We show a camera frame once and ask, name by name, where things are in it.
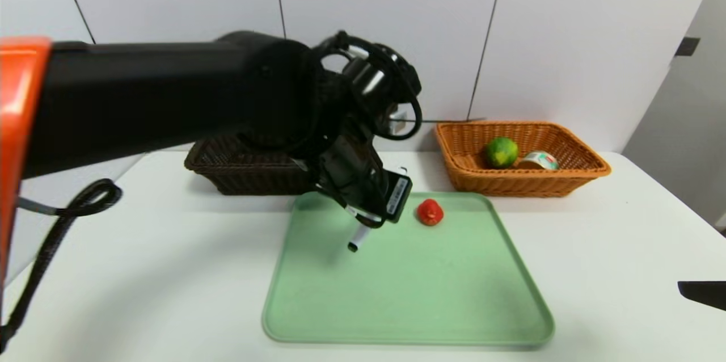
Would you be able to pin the small red strawberry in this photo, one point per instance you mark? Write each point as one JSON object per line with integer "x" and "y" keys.
{"x": 431, "y": 213}

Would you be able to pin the teal cat food can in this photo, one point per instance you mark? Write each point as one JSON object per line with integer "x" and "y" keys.
{"x": 541, "y": 160}

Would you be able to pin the orange wicker basket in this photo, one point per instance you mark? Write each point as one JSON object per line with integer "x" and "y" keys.
{"x": 510, "y": 183}

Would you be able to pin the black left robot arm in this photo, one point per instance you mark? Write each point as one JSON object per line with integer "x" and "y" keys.
{"x": 142, "y": 95}

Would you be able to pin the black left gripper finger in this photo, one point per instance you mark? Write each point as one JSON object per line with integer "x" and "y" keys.
{"x": 399, "y": 194}
{"x": 363, "y": 214}

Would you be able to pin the dark wall plate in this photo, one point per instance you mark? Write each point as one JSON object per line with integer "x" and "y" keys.
{"x": 687, "y": 47}

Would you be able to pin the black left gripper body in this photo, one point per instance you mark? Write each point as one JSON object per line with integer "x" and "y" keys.
{"x": 399, "y": 196}

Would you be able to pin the light green plastic tray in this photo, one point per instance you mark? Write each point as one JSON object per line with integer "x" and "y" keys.
{"x": 465, "y": 294}

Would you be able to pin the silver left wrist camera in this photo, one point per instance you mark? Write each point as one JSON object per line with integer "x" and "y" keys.
{"x": 374, "y": 81}

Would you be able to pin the green citrus fruit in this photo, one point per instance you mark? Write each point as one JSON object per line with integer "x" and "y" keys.
{"x": 502, "y": 152}

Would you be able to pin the white marker pen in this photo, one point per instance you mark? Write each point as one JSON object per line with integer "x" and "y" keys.
{"x": 356, "y": 240}

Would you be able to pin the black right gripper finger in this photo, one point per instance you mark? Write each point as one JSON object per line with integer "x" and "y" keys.
{"x": 709, "y": 294}

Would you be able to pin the dark brown wicker basket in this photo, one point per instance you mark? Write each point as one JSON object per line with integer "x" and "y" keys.
{"x": 244, "y": 180}

